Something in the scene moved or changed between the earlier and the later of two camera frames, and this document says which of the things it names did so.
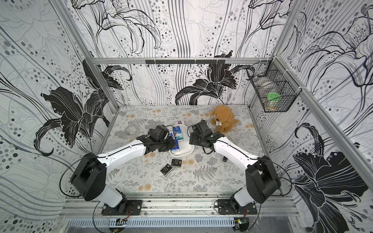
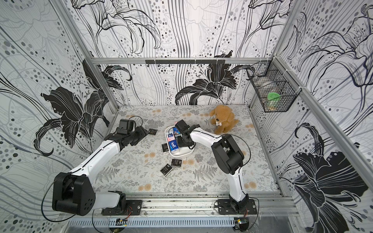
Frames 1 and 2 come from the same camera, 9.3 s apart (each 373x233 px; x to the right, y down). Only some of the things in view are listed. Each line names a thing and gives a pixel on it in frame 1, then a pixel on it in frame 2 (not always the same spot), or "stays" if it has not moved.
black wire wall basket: (275, 90) stays
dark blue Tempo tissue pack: (176, 149) stays
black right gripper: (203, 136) -> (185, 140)
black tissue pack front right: (175, 162) stays
